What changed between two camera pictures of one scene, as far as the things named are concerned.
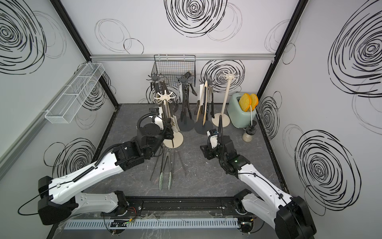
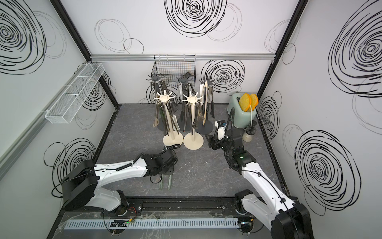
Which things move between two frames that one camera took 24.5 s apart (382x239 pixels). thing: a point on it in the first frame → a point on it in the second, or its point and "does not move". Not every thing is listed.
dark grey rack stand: [205, 126] does not move
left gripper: [166, 127] → [172, 169]
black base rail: [222, 206] does not move
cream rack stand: [226, 120] → [193, 140]
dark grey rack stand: [185, 124] does not move
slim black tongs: [212, 106] does not move
